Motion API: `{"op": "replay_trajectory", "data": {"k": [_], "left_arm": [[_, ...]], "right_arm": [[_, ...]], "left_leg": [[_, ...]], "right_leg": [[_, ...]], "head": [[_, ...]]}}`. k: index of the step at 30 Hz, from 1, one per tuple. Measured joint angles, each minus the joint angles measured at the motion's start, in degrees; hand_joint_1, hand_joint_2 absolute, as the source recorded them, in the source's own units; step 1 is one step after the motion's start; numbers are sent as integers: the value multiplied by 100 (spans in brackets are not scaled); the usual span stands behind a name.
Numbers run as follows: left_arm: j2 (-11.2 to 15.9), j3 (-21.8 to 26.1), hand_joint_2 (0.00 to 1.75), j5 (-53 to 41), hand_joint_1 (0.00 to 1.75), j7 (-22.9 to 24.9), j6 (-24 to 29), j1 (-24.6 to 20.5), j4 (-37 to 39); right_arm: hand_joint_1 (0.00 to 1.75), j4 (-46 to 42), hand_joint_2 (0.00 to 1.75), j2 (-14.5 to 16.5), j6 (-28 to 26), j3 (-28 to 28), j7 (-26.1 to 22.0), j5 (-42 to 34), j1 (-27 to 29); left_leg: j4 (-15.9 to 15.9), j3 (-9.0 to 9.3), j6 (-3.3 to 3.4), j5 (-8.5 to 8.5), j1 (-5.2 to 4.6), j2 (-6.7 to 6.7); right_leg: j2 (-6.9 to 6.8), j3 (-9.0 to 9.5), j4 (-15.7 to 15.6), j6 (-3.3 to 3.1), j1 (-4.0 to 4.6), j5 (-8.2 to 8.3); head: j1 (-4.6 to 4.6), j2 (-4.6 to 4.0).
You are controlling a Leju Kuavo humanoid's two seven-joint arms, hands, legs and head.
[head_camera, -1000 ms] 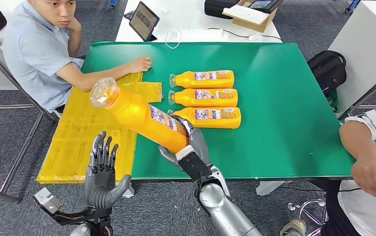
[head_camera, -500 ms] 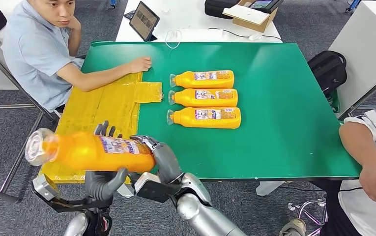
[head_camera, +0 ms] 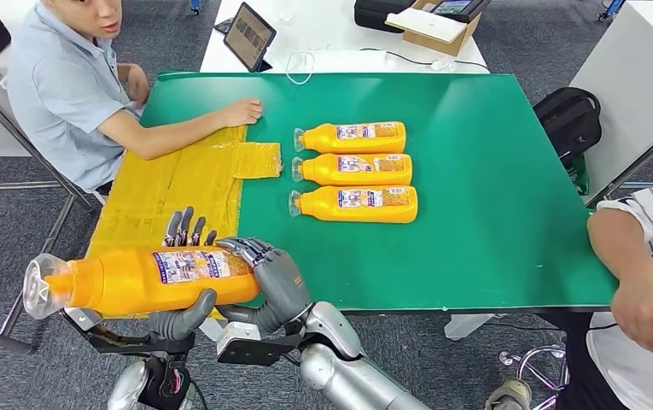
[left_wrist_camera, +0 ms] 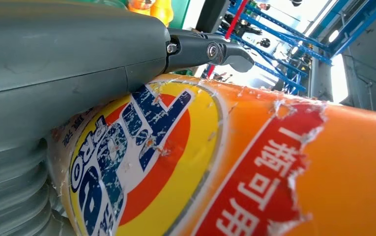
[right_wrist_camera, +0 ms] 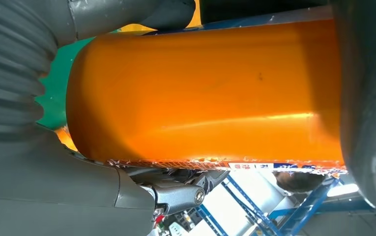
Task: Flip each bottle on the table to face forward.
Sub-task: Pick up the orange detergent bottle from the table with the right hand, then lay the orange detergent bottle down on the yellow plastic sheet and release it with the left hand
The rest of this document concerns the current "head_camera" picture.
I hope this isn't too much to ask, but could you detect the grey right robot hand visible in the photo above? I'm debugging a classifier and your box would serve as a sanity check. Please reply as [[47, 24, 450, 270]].
[[215, 237, 314, 335]]

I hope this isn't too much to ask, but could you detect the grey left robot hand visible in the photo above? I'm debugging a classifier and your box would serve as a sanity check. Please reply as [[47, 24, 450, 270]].
[[148, 206, 218, 342]]

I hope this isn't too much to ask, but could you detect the orange detergent bottle clear cap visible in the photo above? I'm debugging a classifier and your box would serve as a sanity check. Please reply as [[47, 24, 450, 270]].
[[294, 120, 407, 155], [291, 153, 414, 188], [22, 247, 262, 321], [289, 185, 419, 226]]

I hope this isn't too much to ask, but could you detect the white table foot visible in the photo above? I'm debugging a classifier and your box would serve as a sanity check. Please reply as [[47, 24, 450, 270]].
[[198, 316, 231, 343], [443, 313, 508, 341]]

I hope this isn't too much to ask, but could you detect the yellow taped cardboard mat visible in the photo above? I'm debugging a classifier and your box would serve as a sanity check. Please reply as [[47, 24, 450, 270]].
[[85, 125, 285, 321]]

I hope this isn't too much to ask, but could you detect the chrome chair base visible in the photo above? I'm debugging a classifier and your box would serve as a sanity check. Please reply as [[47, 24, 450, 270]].
[[498, 346, 569, 410]]

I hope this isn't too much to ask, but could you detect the black tablet on stand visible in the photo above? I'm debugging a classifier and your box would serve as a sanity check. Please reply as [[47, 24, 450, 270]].
[[223, 1, 278, 73]]

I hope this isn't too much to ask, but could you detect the person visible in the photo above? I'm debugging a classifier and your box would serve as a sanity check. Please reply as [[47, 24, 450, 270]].
[[586, 176, 653, 410], [6, 0, 264, 195]]

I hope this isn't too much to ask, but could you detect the black zip case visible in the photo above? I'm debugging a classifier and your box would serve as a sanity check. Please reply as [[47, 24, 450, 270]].
[[353, 0, 417, 33]]

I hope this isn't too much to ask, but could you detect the brown cardboard box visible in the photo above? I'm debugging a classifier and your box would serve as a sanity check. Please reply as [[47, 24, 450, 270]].
[[385, 0, 483, 57]]

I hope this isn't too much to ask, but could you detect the white paper sheet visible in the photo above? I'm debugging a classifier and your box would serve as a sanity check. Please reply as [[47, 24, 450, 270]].
[[385, 6, 468, 44]]

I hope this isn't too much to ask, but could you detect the dark green bag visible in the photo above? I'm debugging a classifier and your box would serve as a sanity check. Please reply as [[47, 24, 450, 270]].
[[570, 154, 592, 197]]

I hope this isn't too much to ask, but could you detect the black terminal with screen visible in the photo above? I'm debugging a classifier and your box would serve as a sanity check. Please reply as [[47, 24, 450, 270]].
[[428, 0, 493, 24]]

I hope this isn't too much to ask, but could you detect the black backpack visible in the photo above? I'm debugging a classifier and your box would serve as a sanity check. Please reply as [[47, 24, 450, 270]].
[[533, 86, 603, 169]]

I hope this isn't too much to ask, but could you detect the white side table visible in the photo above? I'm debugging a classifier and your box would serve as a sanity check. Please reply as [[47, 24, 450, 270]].
[[568, 0, 653, 199]]

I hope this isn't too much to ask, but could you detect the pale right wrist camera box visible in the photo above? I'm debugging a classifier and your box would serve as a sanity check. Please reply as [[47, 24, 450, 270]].
[[215, 321, 263, 363]]

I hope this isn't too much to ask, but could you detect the grey metal frame table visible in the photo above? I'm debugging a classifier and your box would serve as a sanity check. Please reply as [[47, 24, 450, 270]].
[[0, 59, 101, 354]]

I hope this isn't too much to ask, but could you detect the white looped cable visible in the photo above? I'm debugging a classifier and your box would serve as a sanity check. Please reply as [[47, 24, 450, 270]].
[[285, 50, 316, 86]]

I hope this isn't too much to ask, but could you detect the black cable on white table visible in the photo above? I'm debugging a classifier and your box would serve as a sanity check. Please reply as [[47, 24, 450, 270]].
[[359, 47, 491, 73]]

